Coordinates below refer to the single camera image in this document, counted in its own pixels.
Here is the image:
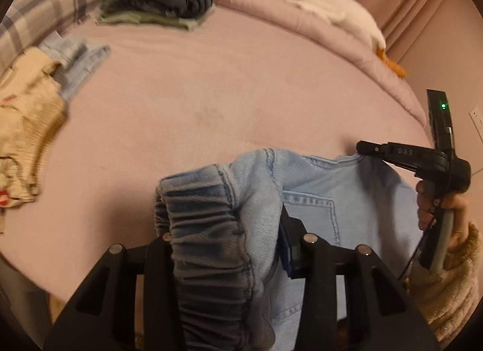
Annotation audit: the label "crumpled light denim garment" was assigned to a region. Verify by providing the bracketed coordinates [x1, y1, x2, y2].
[38, 35, 112, 102]

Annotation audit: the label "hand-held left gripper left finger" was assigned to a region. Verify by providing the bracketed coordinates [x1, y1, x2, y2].
[43, 232, 188, 351]

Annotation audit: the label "pale green folded garment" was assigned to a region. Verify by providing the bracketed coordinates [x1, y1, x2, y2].
[96, 1, 207, 33]

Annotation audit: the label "light blue denim pants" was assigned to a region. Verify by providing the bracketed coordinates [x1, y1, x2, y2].
[154, 148, 423, 351]

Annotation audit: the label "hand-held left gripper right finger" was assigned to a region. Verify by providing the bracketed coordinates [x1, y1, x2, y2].
[278, 208, 440, 351]

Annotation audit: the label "plaid blanket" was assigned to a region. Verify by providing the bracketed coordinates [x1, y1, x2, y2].
[0, 0, 127, 69]

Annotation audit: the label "white goose plush toy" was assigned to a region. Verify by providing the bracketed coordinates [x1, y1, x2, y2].
[251, 0, 409, 79]

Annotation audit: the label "person's right hand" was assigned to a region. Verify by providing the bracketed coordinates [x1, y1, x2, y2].
[415, 180, 471, 250]

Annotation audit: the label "person's right forearm fleece sleeve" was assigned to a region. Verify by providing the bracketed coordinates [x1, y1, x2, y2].
[405, 223, 481, 349]

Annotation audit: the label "pink bed sheet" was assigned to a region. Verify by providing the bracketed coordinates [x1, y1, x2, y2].
[0, 7, 434, 299]

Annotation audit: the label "pink comforter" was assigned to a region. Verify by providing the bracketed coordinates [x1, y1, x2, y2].
[91, 0, 428, 128]

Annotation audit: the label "pink curtain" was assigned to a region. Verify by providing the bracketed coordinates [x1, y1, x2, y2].
[355, 0, 465, 62]

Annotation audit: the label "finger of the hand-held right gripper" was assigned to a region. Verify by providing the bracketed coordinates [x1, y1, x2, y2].
[356, 140, 443, 178]

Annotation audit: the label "beige knit garment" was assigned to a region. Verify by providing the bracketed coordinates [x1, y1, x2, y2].
[0, 47, 69, 235]

